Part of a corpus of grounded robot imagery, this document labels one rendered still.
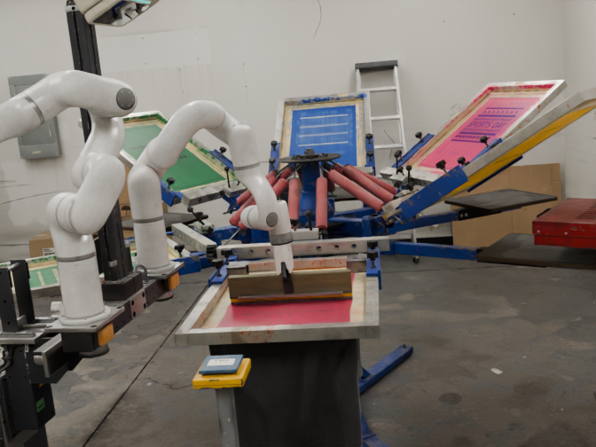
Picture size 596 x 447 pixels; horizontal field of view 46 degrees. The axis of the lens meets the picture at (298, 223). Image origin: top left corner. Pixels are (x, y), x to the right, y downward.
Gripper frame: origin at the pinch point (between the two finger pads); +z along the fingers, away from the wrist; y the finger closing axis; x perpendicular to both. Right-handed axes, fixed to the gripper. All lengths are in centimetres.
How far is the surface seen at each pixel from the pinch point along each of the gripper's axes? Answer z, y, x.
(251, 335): 2.4, 35.8, -7.3
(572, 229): 0, -26, 98
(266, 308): 4.9, 5.4, -7.7
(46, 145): -39, -428, -278
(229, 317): 4.1, 12.4, -18.7
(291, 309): 5.5, 7.5, 0.6
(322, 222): -5, -70, 7
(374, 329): 4.7, 35.9, 27.4
